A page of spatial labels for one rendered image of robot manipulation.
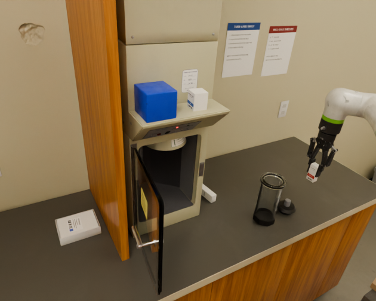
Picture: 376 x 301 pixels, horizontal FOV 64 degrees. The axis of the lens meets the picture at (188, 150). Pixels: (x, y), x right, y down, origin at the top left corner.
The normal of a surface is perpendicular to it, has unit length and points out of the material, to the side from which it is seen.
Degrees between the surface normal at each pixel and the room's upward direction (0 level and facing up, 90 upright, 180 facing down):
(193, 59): 90
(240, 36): 90
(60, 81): 90
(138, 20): 87
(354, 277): 0
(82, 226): 0
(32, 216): 0
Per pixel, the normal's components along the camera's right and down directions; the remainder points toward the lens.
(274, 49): 0.49, 0.47
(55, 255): 0.07, -0.86
